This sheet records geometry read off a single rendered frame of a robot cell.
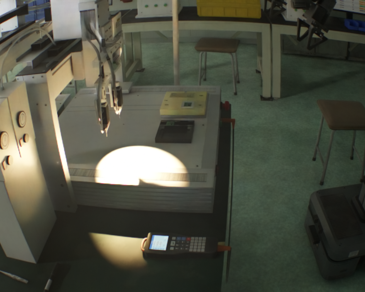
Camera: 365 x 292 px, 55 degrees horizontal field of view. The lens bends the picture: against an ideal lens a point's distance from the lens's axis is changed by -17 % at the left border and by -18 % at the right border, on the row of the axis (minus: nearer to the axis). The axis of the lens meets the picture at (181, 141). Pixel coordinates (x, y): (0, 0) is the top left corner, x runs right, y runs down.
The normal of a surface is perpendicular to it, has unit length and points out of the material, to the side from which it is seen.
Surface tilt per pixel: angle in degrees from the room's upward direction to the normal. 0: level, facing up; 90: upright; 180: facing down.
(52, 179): 90
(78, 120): 0
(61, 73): 90
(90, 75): 90
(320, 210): 45
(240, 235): 0
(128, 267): 0
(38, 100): 90
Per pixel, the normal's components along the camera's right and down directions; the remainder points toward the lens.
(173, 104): -0.05, -0.87
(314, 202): -0.74, -0.57
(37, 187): 0.99, 0.02
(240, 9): -0.10, 0.50
